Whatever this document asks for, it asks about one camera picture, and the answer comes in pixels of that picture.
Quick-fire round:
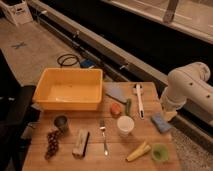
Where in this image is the white handled brush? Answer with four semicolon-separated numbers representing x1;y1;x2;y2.
133;83;144;119

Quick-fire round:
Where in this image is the small metal cup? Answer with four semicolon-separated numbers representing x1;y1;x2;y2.
54;115;69;133

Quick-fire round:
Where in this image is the white crate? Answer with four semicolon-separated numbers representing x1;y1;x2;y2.
0;0;33;26

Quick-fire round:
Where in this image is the white paper cup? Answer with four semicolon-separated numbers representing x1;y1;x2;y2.
117;116;135;136

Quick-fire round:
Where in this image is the green cucumber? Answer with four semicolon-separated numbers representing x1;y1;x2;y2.
125;99;132;116

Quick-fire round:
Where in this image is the wooden block brush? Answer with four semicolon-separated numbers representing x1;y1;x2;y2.
72;129;90;158

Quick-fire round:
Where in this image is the small orange-red apple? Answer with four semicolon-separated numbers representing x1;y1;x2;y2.
110;103;121;117

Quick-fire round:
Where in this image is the blue sponge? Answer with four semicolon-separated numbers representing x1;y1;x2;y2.
151;113;171;134

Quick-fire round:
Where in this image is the yellow plastic bin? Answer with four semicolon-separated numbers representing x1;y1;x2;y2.
33;68;103;110

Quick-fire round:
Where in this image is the black coiled cable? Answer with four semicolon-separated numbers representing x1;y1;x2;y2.
56;53;81;68

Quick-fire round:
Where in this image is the grey cloth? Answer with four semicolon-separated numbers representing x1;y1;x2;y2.
105;82;127;104

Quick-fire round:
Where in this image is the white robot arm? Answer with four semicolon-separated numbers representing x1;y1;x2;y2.
160;62;213;126

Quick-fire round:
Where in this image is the bunch of dark grapes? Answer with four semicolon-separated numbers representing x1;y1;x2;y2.
45;130;61;160

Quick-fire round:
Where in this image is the black chair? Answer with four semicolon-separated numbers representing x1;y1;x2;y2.
0;49;39;171

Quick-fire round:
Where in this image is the silver fork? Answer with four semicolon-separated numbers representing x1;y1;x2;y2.
100;119;109;156

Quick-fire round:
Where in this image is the blue object on floor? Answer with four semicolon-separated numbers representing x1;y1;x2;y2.
80;59;95;68

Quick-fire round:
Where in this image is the green plastic cup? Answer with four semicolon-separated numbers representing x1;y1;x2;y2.
151;143;169;162

